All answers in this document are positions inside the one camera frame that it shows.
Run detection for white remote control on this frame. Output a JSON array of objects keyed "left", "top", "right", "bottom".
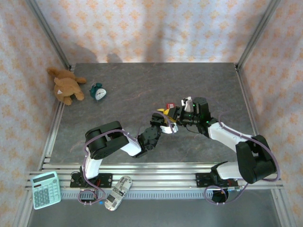
[{"left": 104, "top": 175, "right": 133, "bottom": 212}]

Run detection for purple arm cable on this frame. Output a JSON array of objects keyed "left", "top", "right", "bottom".
[
  {"left": 204, "top": 96, "right": 281, "bottom": 205},
  {"left": 78, "top": 111, "right": 176, "bottom": 206}
]

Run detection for slotted grey cable duct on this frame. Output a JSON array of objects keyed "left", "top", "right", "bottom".
[{"left": 60, "top": 191, "right": 207, "bottom": 201}]

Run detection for aluminium side rail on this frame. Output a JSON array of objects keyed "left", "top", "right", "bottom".
[
  {"left": 235, "top": 67, "right": 272, "bottom": 171},
  {"left": 37, "top": 68, "right": 76, "bottom": 171}
]

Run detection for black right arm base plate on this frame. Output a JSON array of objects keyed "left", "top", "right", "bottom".
[{"left": 195, "top": 173, "right": 239, "bottom": 189}]

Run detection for mint green calculator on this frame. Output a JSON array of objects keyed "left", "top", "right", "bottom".
[{"left": 30, "top": 171, "right": 62, "bottom": 210}]

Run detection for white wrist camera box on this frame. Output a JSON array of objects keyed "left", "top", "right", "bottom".
[
  {"left": 181, "top": 96, "right": 194, "bottom": 112},
  {"left": 160, "top": 122, "right": 179, "bottom": 135}
]

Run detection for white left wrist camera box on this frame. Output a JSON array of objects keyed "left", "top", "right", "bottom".
[{"left": 160, "top": 122, "right": 179, "bottom": 135}]

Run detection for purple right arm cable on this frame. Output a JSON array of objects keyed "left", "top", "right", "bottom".
[{"left": 204, "top": 96, "right": 281, "bottom": 205}]

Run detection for green alarm clock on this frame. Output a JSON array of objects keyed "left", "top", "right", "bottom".
[{"left": 89, "top": 82, "right": 107, "bottom": 102}]

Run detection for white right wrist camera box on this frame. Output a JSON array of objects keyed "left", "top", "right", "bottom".
[{"left": 181, "top": 96, "right": 194, "bottom": 112}]

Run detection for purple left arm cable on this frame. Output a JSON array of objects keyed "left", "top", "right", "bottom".
[{"left": 78, "top": 111, "right": 176, "bottom": 206}]

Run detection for aluminium frame post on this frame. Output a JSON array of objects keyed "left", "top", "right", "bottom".
[
  {"left": 235, "top": 0, "right": 283, "bottom": 71},
  {"left": 25, "top": 0, "right": 72, "bottom": 70}
]

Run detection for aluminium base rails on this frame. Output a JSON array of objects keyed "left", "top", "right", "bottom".
[{"left": 25, "top": 162, "right": 284, "bottom": 190}]

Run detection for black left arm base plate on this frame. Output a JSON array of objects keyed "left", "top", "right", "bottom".
[{"left": 70, "top": 173, "right": 113, "bottom": 189}]

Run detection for brown teddy bear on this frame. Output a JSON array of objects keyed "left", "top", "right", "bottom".
[{"left": 46, "top": 67, "right": 87, "bottom": 106}]

